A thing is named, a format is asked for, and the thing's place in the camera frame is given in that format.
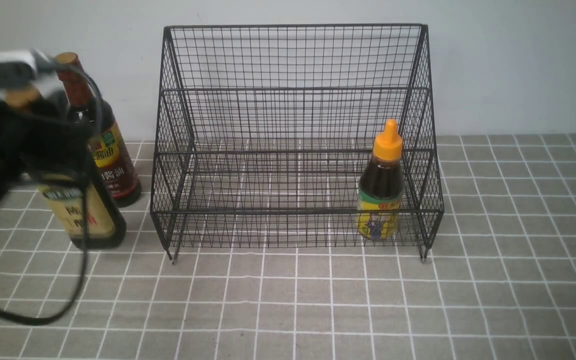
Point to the black wire mesh rack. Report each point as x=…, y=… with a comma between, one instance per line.
x=263, y=132

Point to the soy sauce bottle brown cap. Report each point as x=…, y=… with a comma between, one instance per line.
x=108, y=148

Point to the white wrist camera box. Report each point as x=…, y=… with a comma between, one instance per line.
x=20, y=67

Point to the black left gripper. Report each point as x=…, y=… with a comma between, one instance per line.
x=37, y=139

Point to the small bottle orange cap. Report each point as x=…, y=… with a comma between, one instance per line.
x=381, y=187

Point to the grey checkered tablecloth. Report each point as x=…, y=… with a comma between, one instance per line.
x=499, y=282

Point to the vinegar bottle gold cap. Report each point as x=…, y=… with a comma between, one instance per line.
x=94, y=209

